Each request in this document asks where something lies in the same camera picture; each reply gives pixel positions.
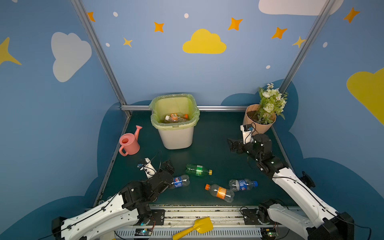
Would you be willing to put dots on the aluminium back frame rail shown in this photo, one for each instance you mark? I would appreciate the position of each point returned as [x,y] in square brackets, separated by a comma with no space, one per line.
[201,108]

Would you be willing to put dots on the white plastic waste bin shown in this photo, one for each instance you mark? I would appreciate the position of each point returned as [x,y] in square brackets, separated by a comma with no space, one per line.
[177,139]

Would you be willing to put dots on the yellow toy shovel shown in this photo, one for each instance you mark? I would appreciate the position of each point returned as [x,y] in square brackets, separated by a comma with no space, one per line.
[202,226]

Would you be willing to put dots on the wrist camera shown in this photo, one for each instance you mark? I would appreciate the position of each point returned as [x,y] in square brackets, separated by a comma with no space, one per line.
[247,132]
[146,166]

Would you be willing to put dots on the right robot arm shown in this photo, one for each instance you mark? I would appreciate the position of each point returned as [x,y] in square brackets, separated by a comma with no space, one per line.
[321,221]

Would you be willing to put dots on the white artificial flower plant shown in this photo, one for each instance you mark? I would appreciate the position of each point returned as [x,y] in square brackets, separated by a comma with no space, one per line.
[272,103]

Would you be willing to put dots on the left aluminium frame post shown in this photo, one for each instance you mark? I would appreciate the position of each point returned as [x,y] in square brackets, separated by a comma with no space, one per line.
[88,26]

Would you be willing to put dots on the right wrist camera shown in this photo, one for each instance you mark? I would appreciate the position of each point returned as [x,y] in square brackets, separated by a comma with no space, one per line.
[247,132]

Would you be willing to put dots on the clear bottle orange label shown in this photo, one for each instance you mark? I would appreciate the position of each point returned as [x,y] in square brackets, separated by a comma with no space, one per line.
[220,192]
[176,118]

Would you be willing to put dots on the green plastic bottle yellow cap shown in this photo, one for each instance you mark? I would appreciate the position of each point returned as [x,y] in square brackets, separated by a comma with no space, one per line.
[198,170]

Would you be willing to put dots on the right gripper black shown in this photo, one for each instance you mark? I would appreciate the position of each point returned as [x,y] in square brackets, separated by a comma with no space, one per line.
[240,145]

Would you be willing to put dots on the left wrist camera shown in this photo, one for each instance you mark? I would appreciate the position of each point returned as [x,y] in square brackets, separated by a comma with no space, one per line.
[146,166]

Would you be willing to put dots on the pink watering can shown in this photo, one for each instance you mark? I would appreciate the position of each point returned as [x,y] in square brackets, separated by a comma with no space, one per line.
[129,143]

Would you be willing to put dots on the pepsi bottle blue cap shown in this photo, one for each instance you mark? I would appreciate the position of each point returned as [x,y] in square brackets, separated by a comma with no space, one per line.
[180,181]
[242,185]

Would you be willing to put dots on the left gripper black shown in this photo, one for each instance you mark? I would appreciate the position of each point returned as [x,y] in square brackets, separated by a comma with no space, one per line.
[167,169]

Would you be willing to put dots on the left controller board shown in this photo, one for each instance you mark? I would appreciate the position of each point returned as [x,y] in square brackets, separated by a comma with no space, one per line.
[143,232]

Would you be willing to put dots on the right aluminium frame post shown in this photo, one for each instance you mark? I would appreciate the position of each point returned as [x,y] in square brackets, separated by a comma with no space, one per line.
[306,46]

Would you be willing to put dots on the right controller board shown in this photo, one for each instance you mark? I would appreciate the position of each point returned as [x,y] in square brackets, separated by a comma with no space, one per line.
[268,234]

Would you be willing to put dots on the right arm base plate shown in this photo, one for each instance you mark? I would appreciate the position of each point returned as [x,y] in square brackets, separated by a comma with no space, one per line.
[251,216]

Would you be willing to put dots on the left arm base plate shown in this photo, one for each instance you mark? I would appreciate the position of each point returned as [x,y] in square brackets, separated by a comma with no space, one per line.
[157,217]

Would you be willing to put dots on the green bin liner bag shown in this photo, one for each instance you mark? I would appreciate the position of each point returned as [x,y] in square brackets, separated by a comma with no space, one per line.
[178,104]

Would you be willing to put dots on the controller board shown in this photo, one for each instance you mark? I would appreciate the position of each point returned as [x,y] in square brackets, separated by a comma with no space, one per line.
[268,234]
[143,232]

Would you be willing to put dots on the aluminium frame post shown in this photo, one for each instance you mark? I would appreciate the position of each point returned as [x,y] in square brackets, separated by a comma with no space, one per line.
[88,26]
[306,46]

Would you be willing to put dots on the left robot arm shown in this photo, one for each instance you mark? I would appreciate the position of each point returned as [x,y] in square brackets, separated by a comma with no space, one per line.
[128,207]

